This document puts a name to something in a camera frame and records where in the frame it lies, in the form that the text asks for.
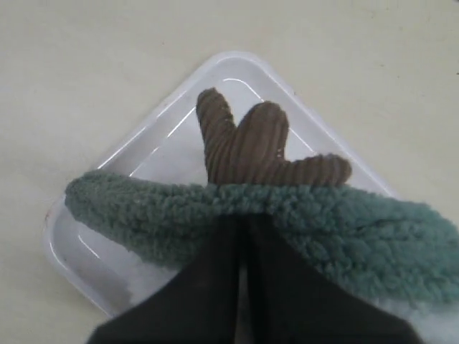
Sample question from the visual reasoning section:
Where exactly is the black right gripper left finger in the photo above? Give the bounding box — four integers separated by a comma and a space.
88, 216, 245, 343

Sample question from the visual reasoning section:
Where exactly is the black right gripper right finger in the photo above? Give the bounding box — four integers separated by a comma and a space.
240, 215, 422, 344

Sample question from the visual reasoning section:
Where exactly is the green fuzzy scarf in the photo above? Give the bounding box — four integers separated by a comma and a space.
65, 171, 458, 304

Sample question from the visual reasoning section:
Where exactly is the white plush snowman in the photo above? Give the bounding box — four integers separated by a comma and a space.
125, 87, 459, 344

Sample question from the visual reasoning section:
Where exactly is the white plastic tray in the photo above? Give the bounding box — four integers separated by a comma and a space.
44, 52, 392, 315

